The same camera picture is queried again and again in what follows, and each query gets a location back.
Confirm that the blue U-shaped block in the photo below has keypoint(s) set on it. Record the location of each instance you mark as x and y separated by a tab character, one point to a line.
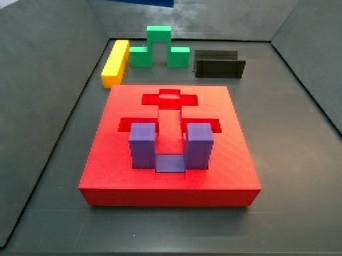
160	3

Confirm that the black angled fixture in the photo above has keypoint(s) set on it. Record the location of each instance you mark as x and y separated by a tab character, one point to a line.
217	64

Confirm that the red base block with slots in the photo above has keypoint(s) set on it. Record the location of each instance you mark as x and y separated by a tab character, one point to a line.
171	108

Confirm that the purple U-shaped block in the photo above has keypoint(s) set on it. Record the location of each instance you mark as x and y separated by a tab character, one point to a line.
171	151

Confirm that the yellow long bar block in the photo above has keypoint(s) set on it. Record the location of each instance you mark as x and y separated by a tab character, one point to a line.
114	65

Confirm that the green arch-shaped block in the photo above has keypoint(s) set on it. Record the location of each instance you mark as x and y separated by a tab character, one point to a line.
159	49

